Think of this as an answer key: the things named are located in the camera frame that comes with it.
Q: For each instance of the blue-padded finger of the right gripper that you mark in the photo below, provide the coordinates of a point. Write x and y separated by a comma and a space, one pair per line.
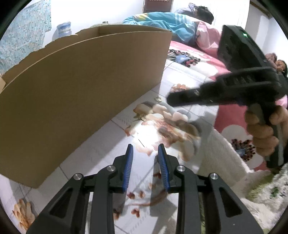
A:
208, 94

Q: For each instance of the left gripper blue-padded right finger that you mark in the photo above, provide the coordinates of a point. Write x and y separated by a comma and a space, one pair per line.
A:
207, 200

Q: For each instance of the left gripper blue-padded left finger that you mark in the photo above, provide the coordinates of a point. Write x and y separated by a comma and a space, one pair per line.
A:
67, 210

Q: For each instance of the person's right hand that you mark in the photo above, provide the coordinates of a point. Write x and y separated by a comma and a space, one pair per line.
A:
263, 135

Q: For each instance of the pink floral blanket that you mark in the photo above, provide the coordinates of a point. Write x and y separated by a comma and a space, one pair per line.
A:
251, 82

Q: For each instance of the white fluffy blanket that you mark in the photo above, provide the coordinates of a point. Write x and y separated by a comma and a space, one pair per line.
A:
263, 193

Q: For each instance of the light pink quilt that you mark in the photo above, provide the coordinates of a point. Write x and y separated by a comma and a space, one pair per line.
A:
208, 38

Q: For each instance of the blue patterned quilt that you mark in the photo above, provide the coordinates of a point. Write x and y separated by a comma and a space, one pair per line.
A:
183, 27

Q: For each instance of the floral patterned board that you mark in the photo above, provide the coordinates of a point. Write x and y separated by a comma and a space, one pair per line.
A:
103, 146

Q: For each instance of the sleeping person's dark-haired head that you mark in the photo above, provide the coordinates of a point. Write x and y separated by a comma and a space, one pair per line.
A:
201, 13

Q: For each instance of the brown wooden door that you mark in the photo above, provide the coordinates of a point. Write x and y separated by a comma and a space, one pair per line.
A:
157, 6

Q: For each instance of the brown cardboard box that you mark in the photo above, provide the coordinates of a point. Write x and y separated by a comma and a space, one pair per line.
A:
58, 96

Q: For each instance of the blue water jug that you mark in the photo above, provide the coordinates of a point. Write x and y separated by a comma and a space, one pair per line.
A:
62, 30

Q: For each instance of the teal floral hanging cloth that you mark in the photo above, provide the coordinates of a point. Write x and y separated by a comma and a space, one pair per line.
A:
25, 34

